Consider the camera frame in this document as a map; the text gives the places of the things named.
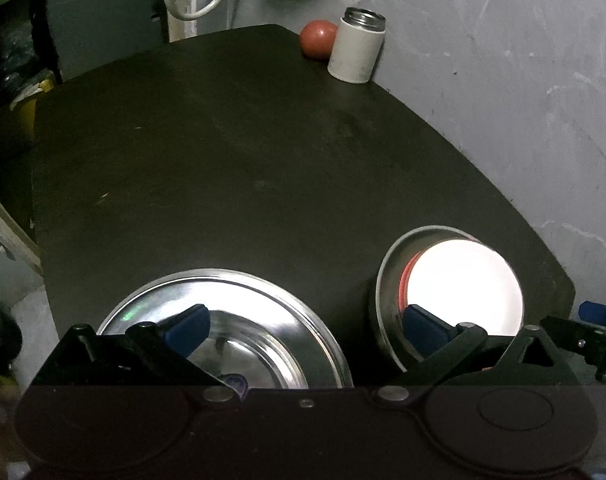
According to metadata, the black table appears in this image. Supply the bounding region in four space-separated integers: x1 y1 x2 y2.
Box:
33 25 576 386

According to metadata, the white door frame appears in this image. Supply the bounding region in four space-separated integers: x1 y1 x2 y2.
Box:
0 203 42 274

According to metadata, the white steel thermos flask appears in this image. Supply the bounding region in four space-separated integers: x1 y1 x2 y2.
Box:
327 6 387 84

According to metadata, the white bowl red rim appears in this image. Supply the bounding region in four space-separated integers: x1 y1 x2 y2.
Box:
397 238 524 336

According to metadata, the steel bowl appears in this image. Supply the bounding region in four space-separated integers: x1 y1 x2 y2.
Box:
374 224 484 373

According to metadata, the steel plate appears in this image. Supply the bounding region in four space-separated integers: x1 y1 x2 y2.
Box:
98 269 353 389

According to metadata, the red ball lid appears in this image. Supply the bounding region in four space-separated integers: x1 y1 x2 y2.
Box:
299 20 338 58

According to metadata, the yellow plastic container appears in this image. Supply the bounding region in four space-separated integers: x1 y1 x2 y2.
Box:
10 78 54 142

